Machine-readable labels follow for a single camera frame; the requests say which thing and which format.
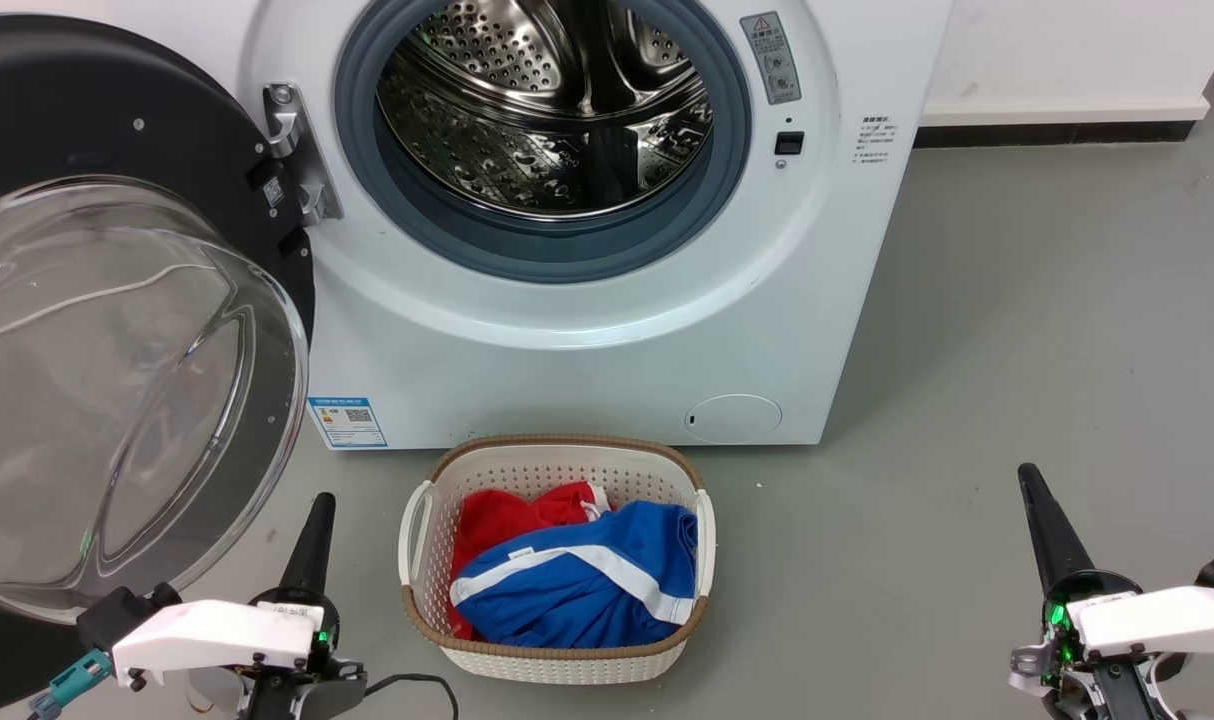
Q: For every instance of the metal door hinge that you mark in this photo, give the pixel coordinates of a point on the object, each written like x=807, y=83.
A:
x=297, y=140

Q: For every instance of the white front-load washing machine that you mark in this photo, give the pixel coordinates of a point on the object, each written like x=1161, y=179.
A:
x=587, y=370

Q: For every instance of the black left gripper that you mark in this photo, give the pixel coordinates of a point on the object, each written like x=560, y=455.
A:
x=325, y=620

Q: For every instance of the round white filter cover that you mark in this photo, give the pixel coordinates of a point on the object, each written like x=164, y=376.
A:
x=735, y=418

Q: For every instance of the grey warning sticker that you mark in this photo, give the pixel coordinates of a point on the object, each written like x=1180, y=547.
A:
x=771, y=55

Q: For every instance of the washer door glass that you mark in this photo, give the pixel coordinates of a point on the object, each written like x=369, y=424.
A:
x=87, y=110

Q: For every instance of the steel washing machine drum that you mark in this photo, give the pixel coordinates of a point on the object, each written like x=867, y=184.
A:
x=547, y=100

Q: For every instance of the blue garment with white stripe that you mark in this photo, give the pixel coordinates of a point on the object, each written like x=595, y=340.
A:
x=577, y=600

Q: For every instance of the black door latch socket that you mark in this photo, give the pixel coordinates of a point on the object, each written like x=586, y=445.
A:
x=789, y=143

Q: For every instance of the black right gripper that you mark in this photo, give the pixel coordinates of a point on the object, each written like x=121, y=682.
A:
x=1092, y=582

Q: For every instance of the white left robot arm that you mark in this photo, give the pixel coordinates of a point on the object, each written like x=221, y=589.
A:
x=207, y=640

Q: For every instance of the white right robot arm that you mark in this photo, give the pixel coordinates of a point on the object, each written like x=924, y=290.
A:
x=1167, y=615

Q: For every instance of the blue energy label sticker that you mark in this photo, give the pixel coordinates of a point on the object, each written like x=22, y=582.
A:
x=347, y=423

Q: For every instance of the beige perforated laundry basket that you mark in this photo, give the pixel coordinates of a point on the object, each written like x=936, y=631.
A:
x=557, y=465

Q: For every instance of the red garment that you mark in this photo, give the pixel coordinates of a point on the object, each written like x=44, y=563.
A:
x=497, y=520

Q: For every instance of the black baseboard strip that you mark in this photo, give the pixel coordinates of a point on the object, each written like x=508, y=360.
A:
x=1057, y=133

